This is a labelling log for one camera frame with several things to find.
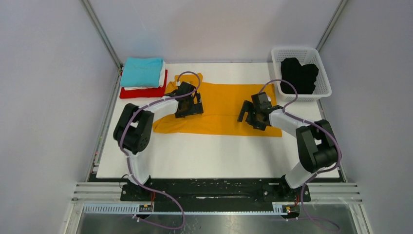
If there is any yellow t shirt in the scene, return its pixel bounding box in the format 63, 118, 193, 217
152, 73, 282, 137

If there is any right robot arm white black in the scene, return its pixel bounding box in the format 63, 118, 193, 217
237, 92, 340, 201

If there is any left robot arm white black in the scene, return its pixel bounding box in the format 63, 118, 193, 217
113, 82, 204, 201

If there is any folded red t shirt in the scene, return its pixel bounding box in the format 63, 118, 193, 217
119, 70, 168, 99

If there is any folded white t shirt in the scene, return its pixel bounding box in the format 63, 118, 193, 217
124, 62, 166, 91

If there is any black t shirt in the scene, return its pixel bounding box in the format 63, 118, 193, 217
281, 58, 319, 95

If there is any folded cyan t shirt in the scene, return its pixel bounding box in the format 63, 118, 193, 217
120, 57, 164, 88

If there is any white plastic laundry basket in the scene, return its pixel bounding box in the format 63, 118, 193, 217
271, 46, 332, 102

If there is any right controller board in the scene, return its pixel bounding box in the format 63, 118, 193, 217
282, 205, 296, 214

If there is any controller board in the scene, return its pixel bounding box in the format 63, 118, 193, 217
282, 205, 296, 214
138, 202, 153, 213

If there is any left controller board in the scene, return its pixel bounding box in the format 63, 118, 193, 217
138, 202, 153, 213

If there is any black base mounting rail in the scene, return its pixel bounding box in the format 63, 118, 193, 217
89, 177, 336, 212

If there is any white slotted cable duct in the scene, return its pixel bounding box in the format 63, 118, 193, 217
83, 203, 291, 215

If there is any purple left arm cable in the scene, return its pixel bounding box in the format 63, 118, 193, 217
118, 71, 202, 231

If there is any right aluminium corner post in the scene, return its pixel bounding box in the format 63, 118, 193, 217
316, 0, 349, 52

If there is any aluminium corner post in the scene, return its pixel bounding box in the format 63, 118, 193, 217
80, 0, 123, 70
316, 0, 349, 52

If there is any left aluminium corner post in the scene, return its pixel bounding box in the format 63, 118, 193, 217
80, 0, 123, 70

